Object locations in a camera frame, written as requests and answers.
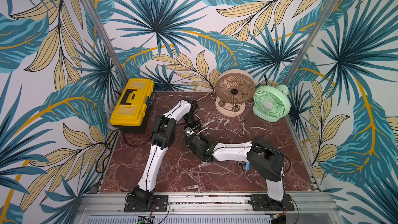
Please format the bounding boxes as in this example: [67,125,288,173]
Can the white fan power cable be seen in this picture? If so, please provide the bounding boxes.
[195,107,246,138]

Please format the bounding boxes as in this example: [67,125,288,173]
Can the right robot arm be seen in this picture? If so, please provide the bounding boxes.
[185,132,285,202]

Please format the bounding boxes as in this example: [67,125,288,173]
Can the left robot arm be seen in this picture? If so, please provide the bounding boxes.
[131,97,202,208]

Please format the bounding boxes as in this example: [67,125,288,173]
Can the beige desk fan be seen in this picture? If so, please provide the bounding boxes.
[215,69,256,117]

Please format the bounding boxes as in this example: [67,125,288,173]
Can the green desk fan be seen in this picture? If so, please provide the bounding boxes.
[252,85,291,123]

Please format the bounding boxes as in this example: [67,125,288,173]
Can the yellow black toolbox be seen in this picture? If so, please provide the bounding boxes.
[110,78,154,134]

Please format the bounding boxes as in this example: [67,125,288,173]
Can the yellow handled pliers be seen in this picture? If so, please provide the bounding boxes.
[238,161,245,170]

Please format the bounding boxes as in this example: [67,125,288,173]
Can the black power strip cord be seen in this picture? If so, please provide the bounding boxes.
[121,130,151,147]

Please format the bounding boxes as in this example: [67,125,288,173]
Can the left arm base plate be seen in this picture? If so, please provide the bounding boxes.
[124,194,169,213]

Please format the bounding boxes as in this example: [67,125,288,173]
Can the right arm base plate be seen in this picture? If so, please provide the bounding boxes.
[248,194,295,213]

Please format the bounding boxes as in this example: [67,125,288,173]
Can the right aluminium corner post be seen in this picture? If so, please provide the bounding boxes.
[283,0,339,85]

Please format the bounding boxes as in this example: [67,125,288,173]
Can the aluminium corner post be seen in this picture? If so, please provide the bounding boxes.
[81,0,128,87]
[283,0,339,85]

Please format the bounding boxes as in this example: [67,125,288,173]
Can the aluminium front rail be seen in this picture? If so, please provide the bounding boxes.
[73,191,344,224]

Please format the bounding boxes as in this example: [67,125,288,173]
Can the left aluminium corner post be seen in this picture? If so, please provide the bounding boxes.
[81,0,128,87]

